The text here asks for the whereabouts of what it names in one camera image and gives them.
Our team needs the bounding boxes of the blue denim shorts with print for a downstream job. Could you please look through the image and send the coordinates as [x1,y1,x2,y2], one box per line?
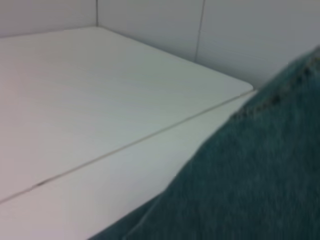
[88,45,320,240]

